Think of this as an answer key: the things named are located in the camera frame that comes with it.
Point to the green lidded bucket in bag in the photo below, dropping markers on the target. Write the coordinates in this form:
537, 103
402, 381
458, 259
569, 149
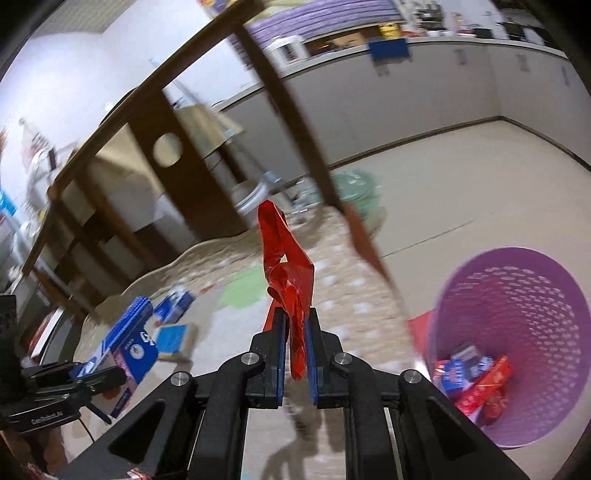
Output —
360, 194

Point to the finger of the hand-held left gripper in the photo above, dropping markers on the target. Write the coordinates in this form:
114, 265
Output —
60, 399
51, 376

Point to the yellow container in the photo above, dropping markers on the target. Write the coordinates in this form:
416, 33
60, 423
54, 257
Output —
388, 30

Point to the purple flower wall poster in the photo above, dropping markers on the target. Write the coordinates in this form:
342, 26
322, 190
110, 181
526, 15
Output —
323, 18

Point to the blue and red packet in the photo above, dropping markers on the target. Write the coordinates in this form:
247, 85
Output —
450, 376

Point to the small blue and white box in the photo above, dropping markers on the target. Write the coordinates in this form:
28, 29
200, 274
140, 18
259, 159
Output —
175, 302

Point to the blue and tan flat box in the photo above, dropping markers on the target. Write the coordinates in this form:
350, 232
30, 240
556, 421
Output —
173, 337

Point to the quilted polka dot seat cushion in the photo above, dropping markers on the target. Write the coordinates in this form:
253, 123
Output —
341, 286

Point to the purple plastic basket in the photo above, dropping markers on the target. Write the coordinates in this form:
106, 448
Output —
508, 295

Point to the white rice cooker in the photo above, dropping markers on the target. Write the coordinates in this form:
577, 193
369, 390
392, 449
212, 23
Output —
286, 48

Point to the long red carton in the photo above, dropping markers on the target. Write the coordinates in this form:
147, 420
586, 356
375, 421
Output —
489, 381

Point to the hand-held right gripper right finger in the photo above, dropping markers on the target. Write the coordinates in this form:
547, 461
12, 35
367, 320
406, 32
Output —
318, 360

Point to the white kitchen cabinets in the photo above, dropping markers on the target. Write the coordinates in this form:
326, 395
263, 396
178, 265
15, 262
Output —
438, 83

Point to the blue cloth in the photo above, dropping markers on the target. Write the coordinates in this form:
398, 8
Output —
390, 50

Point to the red board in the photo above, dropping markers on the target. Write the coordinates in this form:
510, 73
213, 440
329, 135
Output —
420, 332

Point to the brown wooden chair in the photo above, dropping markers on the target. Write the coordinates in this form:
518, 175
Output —
166, 184

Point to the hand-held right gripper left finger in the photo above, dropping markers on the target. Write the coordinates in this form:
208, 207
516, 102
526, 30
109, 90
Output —
272, 355

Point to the red snack wrapper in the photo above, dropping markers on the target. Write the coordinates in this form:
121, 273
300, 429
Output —
286, 272

